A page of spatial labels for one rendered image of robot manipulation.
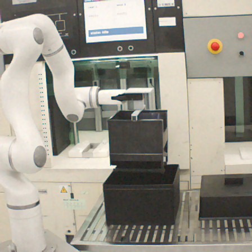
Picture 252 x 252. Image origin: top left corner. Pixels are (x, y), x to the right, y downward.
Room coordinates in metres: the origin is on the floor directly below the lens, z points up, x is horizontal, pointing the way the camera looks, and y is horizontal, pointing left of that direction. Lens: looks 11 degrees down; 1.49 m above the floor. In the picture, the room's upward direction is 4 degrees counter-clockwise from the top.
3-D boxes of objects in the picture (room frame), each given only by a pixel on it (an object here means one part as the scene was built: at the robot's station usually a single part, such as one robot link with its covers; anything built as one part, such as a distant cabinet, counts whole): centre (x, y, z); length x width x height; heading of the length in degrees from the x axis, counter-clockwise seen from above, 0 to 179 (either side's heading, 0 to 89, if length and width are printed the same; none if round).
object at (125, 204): (1.77, -0.07, 0.85); 0.28 x 0.28 x 0.17; 78
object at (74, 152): (2.43, 0.18, 0.89); 0.22 x 0.21 x 0.04; 170
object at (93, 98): (1.81, 0.10, 1.25); 0.09 x 0.03 x 0.08; 169
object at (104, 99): (1.79, 0.04, 1.25); 0.11 x 0.10 x 0.07; 79
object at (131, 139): (1.77, -0.06, 1.12); 0.24 x 0.20 x 0.32; 169
